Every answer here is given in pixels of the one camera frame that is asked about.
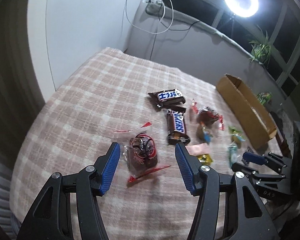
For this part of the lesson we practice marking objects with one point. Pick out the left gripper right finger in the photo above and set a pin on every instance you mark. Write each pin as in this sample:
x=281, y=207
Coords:
x=245, y=214

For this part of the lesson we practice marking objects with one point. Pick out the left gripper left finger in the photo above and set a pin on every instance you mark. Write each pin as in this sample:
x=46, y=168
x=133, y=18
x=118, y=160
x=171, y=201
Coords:
x=49, y=216

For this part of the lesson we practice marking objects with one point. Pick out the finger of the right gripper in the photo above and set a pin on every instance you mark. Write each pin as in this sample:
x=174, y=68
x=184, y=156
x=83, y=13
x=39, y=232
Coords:
x=254, y=176
x=271, y=160

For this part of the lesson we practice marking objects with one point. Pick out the yellow candy packet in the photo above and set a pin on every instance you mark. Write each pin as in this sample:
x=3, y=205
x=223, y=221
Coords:
x=205, y=159

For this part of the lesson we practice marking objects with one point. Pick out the pink snack packet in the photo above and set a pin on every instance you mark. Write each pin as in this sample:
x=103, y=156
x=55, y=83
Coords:
x=199, y=149

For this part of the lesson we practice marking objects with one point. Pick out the blue orange candy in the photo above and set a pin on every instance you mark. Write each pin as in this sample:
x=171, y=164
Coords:
x=203, y=133

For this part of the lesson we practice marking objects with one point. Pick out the Snickers bar English label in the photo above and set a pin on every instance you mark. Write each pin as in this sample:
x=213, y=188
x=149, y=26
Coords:
x=176, y=126

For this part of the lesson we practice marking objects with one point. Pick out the dark candy red ties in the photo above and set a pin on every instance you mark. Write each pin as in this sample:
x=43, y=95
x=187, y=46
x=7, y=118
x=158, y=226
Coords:
x=140, y=152

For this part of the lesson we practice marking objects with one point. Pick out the Snickers bar Chinese label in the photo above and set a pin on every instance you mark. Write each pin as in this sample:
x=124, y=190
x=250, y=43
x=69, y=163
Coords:
x=167, y=97

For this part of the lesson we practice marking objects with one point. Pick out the cardboard box tray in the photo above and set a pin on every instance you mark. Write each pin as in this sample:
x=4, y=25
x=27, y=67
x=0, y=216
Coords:
x=252, y=115

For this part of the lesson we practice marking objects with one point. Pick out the green paper gift bag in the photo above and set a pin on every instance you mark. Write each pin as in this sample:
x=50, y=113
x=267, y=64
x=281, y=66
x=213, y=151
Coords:
x=264, y=97

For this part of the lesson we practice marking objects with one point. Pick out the plaid pink tablecloth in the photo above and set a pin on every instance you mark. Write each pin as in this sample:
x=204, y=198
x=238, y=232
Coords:
x=77, y=124

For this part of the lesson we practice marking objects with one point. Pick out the potted spider plant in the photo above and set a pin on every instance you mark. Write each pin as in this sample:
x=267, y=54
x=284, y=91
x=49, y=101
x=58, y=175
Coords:
x=261, y=51

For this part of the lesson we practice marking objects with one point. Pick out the grey windowsill cloth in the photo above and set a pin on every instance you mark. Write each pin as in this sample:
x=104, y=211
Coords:
x=183, y=19

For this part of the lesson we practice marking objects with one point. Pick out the ring light on tripod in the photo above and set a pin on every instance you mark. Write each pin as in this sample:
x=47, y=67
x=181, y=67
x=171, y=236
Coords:
x=241, y=9

